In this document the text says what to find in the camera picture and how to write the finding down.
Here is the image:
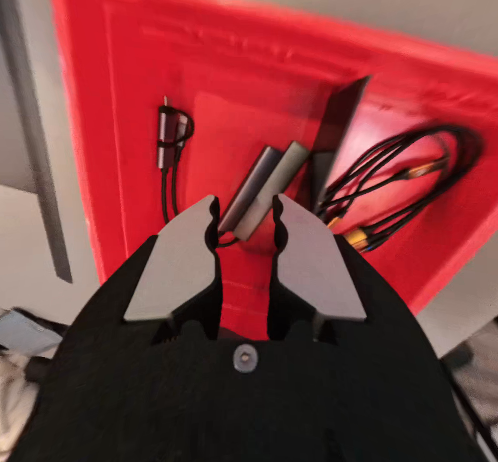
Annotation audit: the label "person's cream shirt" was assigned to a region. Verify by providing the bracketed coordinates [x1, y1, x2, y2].
[0, 353, 41, 455]

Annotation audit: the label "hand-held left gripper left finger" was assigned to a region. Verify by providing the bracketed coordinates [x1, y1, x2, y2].
[124, 194, 223, 334]

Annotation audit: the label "black cable blue plugs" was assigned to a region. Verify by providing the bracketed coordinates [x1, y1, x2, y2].
[360, 158, 479, 255]

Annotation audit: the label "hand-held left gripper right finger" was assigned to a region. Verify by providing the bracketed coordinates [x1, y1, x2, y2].
[268, 193, 367, 338]

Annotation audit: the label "grey USB hub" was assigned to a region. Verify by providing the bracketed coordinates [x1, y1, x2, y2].
[171, 110, 310, 242]
[157, 96, 282, 248]

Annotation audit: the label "red storage bin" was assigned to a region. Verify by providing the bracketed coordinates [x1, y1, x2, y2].
[45, 0, 498, 338]

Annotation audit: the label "black bin divider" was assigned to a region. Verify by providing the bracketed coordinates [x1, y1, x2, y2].
[309, 76, 372, 213]

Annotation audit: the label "dark grey flat object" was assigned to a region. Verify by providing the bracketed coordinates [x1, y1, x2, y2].
[0, 308, 65, 358]

